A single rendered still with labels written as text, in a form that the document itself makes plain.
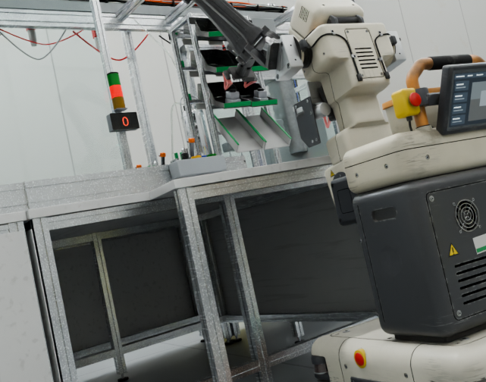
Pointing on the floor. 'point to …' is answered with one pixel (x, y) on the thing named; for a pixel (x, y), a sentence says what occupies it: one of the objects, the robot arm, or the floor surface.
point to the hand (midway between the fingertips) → (235, 86)
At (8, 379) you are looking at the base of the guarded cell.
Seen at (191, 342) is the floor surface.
